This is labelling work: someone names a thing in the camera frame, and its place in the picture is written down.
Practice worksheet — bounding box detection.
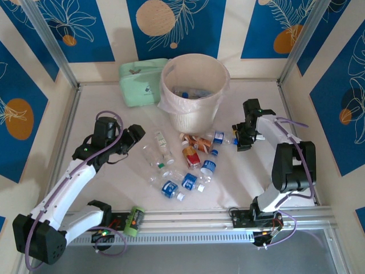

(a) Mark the large clear bottle blue cap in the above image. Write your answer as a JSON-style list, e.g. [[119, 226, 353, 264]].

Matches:
[[188, 87, 215, 99]]

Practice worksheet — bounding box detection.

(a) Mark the small bottle blue label blue cap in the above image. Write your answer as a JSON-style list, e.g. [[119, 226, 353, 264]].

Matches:
[[173, 87, 190, 99]]

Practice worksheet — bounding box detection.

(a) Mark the green plastic soda bottle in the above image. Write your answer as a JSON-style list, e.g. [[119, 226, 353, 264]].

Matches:
[[124, 205, 145, 237]]

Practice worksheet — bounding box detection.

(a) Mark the white ribbed waste bin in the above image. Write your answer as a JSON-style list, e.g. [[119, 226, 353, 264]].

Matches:
[[160, 53, 230, 135]]

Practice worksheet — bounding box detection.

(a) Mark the clear plastic bin liner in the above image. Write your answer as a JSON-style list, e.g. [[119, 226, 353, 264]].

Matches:
[[157, 57, 231, 115]]

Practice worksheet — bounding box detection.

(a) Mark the clear unlabelled plastic bottle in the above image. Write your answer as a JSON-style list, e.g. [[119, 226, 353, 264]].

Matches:
[[141, 144, 167, 169]]

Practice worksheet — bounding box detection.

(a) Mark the clear bottle green white label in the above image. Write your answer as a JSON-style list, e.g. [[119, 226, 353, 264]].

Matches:
[[153, 130, 175, 166]]

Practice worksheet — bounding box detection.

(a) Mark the brown coffee drink bottle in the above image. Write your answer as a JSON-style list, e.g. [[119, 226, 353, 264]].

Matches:
[[179, 133, 214, 154]]

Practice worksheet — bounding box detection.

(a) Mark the mint green fabric pouch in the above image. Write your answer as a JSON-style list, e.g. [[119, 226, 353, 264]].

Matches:
[[119, 58, 169, 108]]

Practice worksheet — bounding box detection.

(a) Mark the crumpled clear plastic bottle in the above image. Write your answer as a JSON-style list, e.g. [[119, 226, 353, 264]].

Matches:
[[147, 167, 186, 187]]

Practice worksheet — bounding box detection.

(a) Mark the red yellow label bottle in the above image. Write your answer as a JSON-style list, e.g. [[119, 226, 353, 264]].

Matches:
[[182, 146, 202, 170]]

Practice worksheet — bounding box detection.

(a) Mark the clear bottle blue label white cap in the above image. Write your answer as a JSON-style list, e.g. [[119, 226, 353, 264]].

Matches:
[[181, 172, 206, 193], [160, 180, 186, 201]]

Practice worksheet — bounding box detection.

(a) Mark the aluminium mounting rail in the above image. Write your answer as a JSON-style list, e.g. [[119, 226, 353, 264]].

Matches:
[[64, 205, 339, 232]]

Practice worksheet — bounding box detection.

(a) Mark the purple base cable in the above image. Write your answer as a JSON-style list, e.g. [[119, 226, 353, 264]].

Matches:
[[95, 225, 128, 256], [255, 211, 298, 249]]

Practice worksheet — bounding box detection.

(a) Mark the slotted grey cable duct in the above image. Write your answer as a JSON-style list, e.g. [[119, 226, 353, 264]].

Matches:
[[67, 230, 257, 247]]

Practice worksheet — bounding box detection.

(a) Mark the aluminium frame post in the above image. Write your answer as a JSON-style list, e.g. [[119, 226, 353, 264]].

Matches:
[[21, 0, 79, 88], [279, 0, 333, 85]]

